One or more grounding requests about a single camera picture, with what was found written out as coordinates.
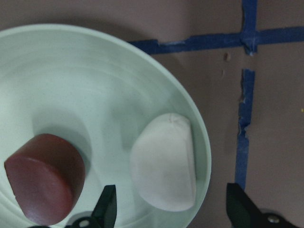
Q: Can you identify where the light green plate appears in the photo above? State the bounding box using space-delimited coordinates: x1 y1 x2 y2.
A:
0 24 211 228

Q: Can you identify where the white bun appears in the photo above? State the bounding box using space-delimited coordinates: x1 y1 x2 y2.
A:
130 113 196 211

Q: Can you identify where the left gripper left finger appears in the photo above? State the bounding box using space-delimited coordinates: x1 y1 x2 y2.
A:
68 185 117 228

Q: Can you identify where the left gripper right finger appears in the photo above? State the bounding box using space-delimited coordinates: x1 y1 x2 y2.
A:
226 183 296 228

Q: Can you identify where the dark red bun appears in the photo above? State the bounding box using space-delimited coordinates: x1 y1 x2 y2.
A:
4 133 86 226

